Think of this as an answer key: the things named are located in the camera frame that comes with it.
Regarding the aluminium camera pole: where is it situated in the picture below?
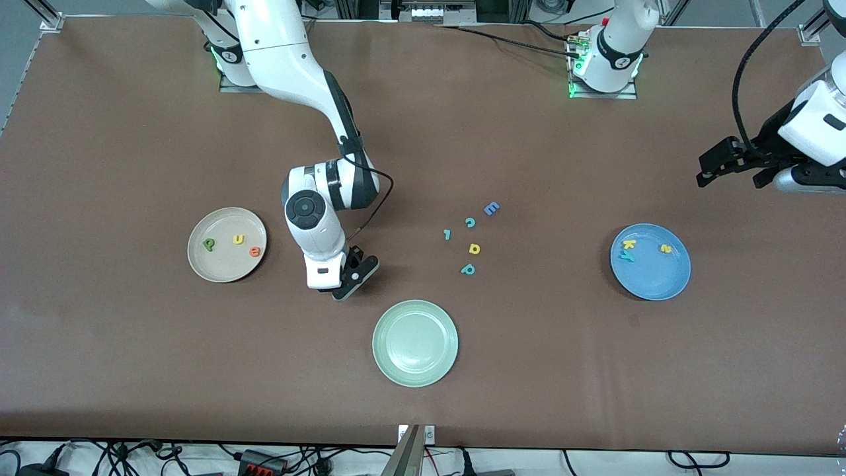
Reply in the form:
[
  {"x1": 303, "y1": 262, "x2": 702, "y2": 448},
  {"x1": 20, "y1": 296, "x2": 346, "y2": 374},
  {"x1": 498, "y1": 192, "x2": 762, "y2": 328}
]
[{"x1": 380, "y1": 425, "x2": 424, "y2": 476}]

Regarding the black looped floor cable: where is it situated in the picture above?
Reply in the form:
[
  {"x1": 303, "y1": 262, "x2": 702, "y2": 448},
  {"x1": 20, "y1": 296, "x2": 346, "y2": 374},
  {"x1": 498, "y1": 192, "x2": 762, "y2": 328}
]
[{"x1": 668, "y1": 451, "x2": 731, "y2": 469}]

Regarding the beige brown plate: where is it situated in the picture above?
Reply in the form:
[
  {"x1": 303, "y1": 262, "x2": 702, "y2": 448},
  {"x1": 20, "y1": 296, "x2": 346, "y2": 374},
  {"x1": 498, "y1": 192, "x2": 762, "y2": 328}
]
[{"x1": 187, "y1": 207, "x2": 268, "y2": 284}]

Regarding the blue plate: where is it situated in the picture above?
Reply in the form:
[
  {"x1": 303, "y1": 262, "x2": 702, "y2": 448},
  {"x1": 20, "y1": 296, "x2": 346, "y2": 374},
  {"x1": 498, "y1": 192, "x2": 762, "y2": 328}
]
[{"x1": 609, "y1": 223, "x2": 692, "y2": 301}]

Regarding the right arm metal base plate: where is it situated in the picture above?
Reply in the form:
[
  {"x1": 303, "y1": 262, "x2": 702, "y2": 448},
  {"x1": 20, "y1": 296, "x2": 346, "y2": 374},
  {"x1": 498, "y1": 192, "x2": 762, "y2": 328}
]
[{"x1": 219, "y1": 66, "x2": 266, "y2": 93}]

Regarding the silver socket strip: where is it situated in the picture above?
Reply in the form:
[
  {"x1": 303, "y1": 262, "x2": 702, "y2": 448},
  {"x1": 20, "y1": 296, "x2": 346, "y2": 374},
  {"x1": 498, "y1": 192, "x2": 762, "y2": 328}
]
[{"x1": 410, "y1": 3, "x2": 478, "y2": 26}]

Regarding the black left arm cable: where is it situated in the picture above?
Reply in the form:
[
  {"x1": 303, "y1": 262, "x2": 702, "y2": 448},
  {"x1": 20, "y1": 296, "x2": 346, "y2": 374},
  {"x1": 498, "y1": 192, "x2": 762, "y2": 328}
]
[{"x1": 732, "y1": 0, "x2": 807, "y2": 159}]

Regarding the short black table cable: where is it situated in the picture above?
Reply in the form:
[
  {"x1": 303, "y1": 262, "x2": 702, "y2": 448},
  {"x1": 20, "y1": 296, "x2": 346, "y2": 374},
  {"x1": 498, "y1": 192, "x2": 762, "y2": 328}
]
[{"x1": 519, "y1": 20, "x2": 580, "y2": 44}]

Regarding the pale green plate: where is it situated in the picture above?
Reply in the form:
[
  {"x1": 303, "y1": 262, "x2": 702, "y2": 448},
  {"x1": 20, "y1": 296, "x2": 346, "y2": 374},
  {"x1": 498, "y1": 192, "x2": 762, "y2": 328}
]
[{"x1": 372, "y1": 299, "x2": 459, "y2": 388}]

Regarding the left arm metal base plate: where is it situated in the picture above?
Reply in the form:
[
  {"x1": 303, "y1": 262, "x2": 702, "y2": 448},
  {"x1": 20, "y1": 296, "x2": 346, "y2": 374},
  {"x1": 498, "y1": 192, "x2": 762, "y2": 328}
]
[{"x1": 568, "y1": 30, "x2": 638, "y2": 100}]

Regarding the long black table cable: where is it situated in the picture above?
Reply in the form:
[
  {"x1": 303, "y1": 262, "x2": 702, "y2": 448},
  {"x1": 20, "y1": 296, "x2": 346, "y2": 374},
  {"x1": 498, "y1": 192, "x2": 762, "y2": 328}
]
[{"x1": 456, "y1": 25, "x2": 584, "y2": 59}]

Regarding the black orange power strip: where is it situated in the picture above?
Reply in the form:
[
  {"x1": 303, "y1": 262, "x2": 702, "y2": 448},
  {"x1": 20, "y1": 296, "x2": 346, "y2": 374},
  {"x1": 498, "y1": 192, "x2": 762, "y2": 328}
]
[{"x1": 239, "y1": 450, "x2": 289, "y2": 475}]

